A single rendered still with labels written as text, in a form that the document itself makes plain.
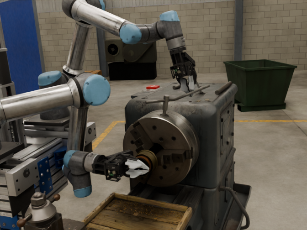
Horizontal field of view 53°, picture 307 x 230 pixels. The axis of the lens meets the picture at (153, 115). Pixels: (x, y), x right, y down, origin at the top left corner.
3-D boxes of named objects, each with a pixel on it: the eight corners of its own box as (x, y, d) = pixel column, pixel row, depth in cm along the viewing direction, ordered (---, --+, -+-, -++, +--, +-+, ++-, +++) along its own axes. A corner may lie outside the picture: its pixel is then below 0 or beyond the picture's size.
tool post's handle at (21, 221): (29, 218, 79) (28, 211, 79) (34, 219, 79) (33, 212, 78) (15, 228, 76) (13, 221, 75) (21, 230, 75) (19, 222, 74)
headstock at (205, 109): (166, 137, 211) (164, 81, 200) (238, 144, 191) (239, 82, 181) (123, 175, 159) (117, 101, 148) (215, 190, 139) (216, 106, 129)
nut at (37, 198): (39, 199, 84) (37, 187, 83) (50, 201, 82) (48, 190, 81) (28, 206, 80) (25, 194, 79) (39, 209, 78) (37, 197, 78)
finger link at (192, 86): (187, 99, 130) (182, 77, 129) (192, 96, 135) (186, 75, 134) (194, 97, 129) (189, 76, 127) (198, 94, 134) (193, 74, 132)
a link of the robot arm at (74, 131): (66, 68, 133) (55, 175, 141) (74, 70, 124) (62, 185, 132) (92, 71, 139) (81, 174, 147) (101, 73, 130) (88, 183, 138)
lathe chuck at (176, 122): (129, 166, 148) (135, 104, 137) (191, 187, 137) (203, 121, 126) (119, 174, 140) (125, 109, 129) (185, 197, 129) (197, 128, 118)
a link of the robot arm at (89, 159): (96, 166, 127) (94, 148, 125) (105, 168, 125) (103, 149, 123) (85, 174, 121) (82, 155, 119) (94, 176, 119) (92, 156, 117)
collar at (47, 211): (40, 203, 87) (39, 194, 86) (62, 209, 84) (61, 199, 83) (18, 219, 80) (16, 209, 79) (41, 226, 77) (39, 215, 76)
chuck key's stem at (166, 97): (162, 122, 127) (166, 96, 124) (159, 121, 129) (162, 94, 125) (166, 122, 129) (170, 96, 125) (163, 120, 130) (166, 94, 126)
